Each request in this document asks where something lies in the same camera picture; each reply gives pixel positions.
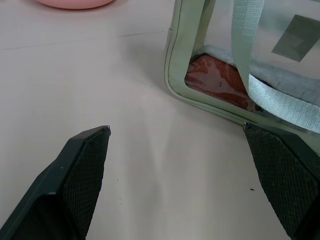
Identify reddish-brown item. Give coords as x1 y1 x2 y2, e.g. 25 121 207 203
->
184 55 263 112

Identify pink round plate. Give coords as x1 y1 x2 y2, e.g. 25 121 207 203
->
34 0 117 10

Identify green transparent toiletry bag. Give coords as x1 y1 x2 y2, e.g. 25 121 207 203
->
163 0 320 141

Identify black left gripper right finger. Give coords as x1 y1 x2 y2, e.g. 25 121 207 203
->
243 121 320 240

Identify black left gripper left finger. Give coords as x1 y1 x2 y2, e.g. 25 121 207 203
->
0 125 112 240

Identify grey cloth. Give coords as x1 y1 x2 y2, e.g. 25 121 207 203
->
199 44 320 101

